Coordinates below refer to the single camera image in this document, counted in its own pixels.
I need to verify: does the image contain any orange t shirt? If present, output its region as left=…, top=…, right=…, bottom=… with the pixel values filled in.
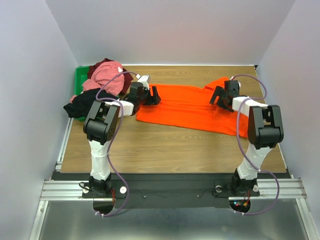
left=136, top=77, right=237, bottom=136

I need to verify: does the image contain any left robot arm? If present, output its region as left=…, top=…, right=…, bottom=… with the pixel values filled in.
left=80, top=80, right=161, bottom=197

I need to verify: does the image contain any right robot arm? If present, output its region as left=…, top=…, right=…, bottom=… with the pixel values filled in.
left=209, top=79, right=284, bottom=195

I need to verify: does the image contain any maroon t shirt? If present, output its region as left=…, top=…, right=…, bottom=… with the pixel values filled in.
left=87, top=58, right=133, bottom=95

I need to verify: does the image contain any pink t shirt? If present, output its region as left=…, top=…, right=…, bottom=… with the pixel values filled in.
left=81, top=61, right=125, bottom=96

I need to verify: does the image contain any black t shirt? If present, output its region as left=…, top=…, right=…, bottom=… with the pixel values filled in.
left=63, top=88, right=105, bottom=119

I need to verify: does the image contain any green plastic bin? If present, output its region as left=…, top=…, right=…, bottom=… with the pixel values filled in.
left=74, top=65, right=95, bottom=123

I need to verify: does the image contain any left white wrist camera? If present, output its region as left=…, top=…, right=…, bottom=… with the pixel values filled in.
left=137, top=75, right=150, bottom=88

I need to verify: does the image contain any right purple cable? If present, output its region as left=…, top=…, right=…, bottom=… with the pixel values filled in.
left=231, top=74, right=280, bottom=217

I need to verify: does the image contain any purple cable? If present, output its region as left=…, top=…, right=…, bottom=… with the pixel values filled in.
left=96, top=71, right=131, bottom=218
left=231, top=74, right=280, bottom=217

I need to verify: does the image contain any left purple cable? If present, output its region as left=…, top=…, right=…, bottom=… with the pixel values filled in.
left=96, top=71, right=131, bottom=218

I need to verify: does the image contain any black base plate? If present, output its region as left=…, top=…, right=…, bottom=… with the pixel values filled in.
left=51, top=172, right=267, bottom=210

